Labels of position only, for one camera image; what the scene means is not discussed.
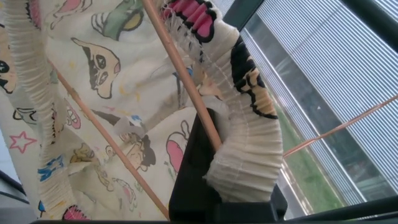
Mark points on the cream printed garment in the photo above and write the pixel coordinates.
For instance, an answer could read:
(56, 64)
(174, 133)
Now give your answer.
(124, 77)

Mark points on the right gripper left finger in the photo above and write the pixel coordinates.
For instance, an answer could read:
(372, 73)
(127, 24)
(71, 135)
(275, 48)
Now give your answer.
(189, 186)

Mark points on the pink clothes hanger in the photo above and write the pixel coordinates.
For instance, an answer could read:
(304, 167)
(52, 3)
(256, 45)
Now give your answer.
(342, 125)
(179, 68)

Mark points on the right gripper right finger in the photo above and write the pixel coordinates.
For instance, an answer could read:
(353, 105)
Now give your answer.
(280, 203)

